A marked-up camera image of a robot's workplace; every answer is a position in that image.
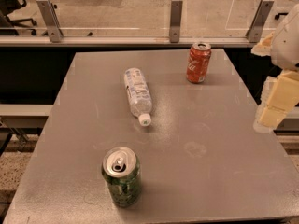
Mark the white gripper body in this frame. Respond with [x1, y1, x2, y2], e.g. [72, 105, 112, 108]
[270, 4, 299, 71]

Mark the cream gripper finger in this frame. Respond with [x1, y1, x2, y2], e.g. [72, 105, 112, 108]
[251, 32, 274, 57]
[253, 70, 299, 133]

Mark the clear plastic water bottle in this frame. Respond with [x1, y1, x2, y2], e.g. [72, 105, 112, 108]
[123, 68, 152, 127]

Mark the black chair base right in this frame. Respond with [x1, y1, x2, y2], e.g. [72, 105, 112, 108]
[275, 12, 288, 20]

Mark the red soda can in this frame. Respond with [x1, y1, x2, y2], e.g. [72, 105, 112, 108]
[186, 42, 211, 83]

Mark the green soda can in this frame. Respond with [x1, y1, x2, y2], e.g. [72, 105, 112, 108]
[102, 147, 141, 207]

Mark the black office chair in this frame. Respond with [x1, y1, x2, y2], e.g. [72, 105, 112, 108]
[0, 0, 37, 35]

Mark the right metal bracket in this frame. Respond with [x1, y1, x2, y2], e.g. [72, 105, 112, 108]
[246, 0, 274, 43]

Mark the metal bracket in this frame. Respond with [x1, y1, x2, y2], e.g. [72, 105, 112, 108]
[169, 0, 183, 43]
[246, 0, 274, 43]
[36, 0, 63, 43]

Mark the middle metal bracket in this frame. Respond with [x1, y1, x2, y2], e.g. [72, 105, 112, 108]
[169, 0, 183, 43]

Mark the left metal bracket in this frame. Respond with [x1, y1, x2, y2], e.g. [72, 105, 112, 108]
[36, 0, 63, 43]

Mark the metal barrier rail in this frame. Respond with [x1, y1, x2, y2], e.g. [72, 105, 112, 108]
[0, 35, 255, 48]

